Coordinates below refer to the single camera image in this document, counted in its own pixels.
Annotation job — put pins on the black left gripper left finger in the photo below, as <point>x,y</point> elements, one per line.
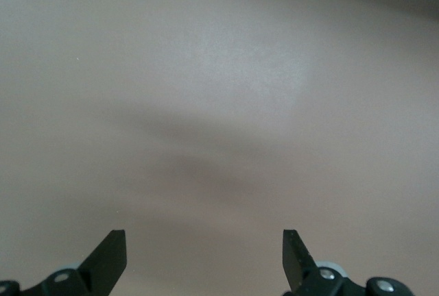
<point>103,265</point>

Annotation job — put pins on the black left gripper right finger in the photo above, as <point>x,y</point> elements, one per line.
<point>302,268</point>

